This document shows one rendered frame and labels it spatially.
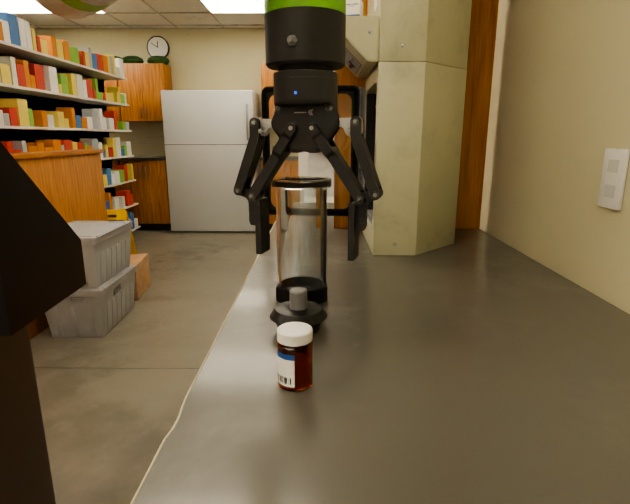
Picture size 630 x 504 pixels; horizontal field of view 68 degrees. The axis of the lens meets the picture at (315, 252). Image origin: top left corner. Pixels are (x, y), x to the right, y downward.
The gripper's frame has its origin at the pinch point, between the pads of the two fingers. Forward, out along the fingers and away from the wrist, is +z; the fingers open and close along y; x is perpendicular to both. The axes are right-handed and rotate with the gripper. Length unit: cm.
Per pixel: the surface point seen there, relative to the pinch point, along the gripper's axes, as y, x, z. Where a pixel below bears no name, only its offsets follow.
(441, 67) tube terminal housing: -13, -71, -29
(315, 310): 1.9, -10.3, 13.4
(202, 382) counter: 11.1, 8.6, 16.9
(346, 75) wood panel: 17, -96, -31
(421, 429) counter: -15.9, 10.6, 17.0
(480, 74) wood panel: -23, -107, -31
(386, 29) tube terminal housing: 0, -62, -37
